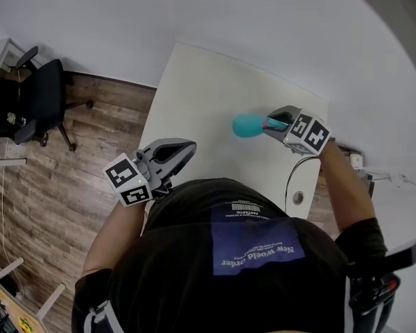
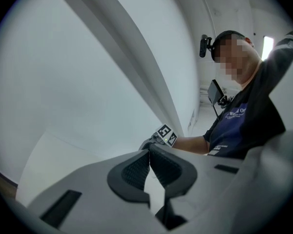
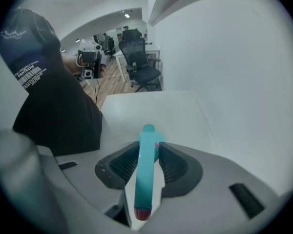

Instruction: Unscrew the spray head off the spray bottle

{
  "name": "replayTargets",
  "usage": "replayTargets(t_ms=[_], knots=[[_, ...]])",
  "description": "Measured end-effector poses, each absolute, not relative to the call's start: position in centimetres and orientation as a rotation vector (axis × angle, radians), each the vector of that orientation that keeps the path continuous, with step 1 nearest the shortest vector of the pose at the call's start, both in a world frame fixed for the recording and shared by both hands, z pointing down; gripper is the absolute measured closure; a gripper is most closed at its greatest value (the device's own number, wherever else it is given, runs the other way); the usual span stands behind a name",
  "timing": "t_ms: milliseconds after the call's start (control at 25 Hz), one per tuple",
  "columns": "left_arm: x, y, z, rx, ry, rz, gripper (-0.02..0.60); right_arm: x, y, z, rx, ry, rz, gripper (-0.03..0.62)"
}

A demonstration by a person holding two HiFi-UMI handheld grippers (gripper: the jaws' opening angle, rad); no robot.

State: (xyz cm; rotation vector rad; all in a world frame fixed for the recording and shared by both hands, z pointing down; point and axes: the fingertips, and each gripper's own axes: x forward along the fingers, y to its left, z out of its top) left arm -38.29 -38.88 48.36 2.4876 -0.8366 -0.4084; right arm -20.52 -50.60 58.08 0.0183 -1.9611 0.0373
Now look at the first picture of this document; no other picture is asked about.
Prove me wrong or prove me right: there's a white square table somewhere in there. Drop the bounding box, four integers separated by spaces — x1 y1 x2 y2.
137 41 330 227

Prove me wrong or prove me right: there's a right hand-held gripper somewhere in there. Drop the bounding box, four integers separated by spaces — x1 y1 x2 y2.
263 105 333 157

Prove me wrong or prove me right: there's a small shiny object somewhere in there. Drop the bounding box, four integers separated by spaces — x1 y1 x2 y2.
6 112 27 126

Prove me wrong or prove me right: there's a teal spray bottle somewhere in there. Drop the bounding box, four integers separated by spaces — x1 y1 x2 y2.
232 112 267 140

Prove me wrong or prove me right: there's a small white router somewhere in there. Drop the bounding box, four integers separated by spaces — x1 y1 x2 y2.
349 152 365 170

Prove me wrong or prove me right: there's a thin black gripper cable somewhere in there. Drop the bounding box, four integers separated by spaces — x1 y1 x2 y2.
284 153 322 218

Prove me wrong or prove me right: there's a wooden desk with white legs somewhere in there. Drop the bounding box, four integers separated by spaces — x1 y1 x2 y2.
0 257 67 333

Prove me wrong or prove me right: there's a person's right forearm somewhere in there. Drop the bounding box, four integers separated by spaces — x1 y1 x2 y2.
315 137 379 238

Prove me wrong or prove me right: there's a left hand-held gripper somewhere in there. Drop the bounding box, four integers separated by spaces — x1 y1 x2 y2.
104 137 198 208

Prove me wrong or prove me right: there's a black mesh office chair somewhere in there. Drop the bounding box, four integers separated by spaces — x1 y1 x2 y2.
0 45 94 152

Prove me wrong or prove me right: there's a person's black t-shirt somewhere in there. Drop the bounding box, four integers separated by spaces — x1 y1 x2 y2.
71 177 389 333

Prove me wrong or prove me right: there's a small yellow flower ornament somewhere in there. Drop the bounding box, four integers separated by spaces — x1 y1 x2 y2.
17 316 34 333

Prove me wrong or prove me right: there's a thin white floor cable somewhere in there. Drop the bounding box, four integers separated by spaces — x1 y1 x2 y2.
1 139 24 294

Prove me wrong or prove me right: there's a white wall-mounted box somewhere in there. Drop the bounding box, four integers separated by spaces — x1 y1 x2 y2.
388 173 408 189

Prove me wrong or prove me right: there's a black harness with grey straps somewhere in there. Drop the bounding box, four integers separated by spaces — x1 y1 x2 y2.
82 245 416 333

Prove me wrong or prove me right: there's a person's left forearm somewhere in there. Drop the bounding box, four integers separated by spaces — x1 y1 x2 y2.
80 198 153 282

